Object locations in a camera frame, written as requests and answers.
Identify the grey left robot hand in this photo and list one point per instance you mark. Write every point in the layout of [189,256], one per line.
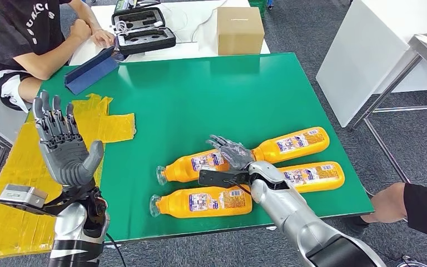
[66,158]

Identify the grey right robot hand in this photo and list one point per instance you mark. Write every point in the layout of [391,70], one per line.
[235,154]

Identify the orange detergent bottle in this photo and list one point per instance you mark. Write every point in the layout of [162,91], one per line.
[184,167]
[298,143]
[316,177]
[206,202]

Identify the yellow plastic sheet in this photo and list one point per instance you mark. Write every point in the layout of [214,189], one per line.
[7,221]

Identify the blue tablet case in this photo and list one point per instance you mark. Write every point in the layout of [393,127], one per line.
[92,72]

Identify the cardboard box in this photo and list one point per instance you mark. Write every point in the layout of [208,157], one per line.
[239,33]

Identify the black foam-lined case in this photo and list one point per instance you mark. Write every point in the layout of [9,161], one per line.
[143,40]

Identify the white table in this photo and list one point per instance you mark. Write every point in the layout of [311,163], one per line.
[184,22]

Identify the green plastic crate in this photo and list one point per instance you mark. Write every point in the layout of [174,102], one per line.
[257,5]

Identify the white panel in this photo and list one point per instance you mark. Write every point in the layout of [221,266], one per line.
[361,55]

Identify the green printed package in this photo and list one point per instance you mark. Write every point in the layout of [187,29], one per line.
[132,4]

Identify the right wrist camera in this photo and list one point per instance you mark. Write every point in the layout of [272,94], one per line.
[217,178]

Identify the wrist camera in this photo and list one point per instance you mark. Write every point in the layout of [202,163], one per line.
[22,195]
[217,178]

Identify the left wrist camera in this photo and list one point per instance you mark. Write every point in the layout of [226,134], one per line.
[22,195]

